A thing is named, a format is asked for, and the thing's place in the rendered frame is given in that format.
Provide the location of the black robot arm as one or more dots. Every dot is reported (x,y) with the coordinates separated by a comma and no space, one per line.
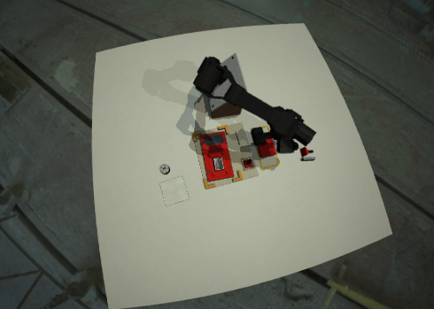
(285,123)

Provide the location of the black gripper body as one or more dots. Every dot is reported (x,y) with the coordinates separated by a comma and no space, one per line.
(259,137)

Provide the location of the dashed square outline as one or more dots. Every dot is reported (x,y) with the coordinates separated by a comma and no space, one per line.
(174,191)

